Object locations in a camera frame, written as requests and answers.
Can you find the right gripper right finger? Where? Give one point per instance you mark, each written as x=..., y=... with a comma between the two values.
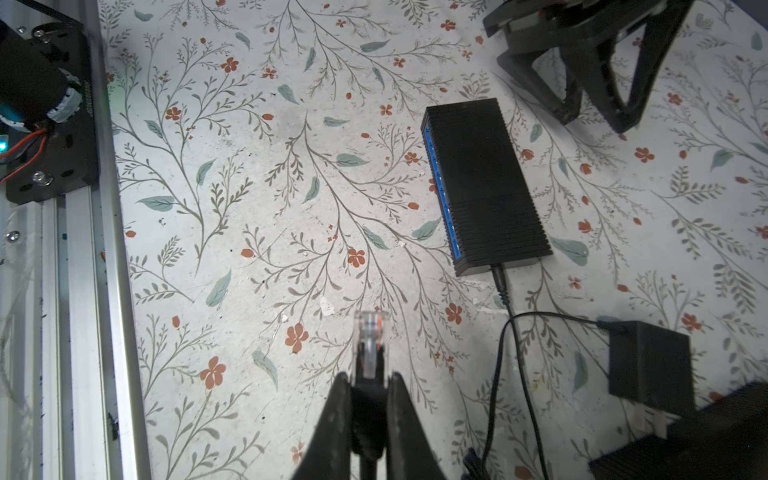
x=408, y=452

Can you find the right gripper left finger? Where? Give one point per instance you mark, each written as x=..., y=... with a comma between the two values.
x=328, y=455

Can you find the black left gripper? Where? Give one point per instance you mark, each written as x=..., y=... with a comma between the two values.
x=587, y=33

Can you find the black network switch box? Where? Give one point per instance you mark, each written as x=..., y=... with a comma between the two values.
x=489, y=214

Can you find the black power adapter with cable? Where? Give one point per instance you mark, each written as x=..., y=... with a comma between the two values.
x=648, y=364

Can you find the long black power brick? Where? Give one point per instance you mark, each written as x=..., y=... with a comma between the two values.
x=725, y=440

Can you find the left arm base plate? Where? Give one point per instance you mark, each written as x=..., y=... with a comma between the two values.
x=48, y=130

